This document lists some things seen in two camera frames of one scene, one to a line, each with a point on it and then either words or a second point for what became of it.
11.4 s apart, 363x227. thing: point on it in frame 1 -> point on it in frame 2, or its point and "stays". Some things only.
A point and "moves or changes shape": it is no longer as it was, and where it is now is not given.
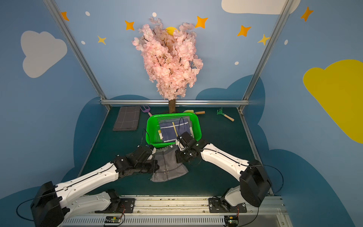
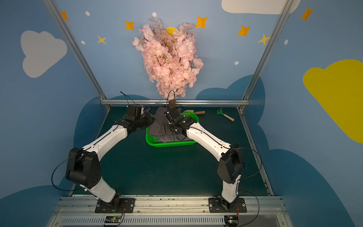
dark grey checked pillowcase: x=128 y=118 moves or changes shape
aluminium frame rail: x=177 y=101 stays
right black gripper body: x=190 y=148 -> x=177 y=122
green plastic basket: x=152 y=135 stays
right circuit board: x=231 y=221 stays
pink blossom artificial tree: x=168 y=57 stays
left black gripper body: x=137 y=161 -> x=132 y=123
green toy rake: x=220 y=112 stays
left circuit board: x=112 y=220 stays
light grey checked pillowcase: x=169 y=169 -> x=170 y=137
